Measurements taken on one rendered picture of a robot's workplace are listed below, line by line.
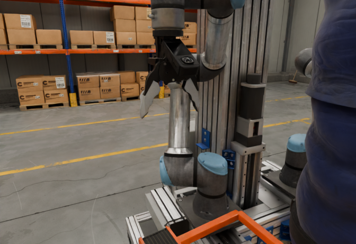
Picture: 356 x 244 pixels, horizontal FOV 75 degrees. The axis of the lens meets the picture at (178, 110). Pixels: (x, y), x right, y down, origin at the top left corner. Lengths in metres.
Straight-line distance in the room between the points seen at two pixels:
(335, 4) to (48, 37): 7.08
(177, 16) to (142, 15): 7.10
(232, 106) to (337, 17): 0.71
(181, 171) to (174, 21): 0.57
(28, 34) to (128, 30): 2.59
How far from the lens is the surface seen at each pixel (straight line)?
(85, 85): 7.31
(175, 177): 0.92
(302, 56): 1.19
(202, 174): 0.91
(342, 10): 0.44
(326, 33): 0.45
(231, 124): 1.10
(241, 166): 1.13
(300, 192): 0.55
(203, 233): 0.70
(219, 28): 0.72
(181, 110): 0.92
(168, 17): 0.53
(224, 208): 1.00
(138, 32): 7.57
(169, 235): 0.66
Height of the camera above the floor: 1.69
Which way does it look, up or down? 15 degrees down
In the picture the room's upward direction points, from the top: straight up
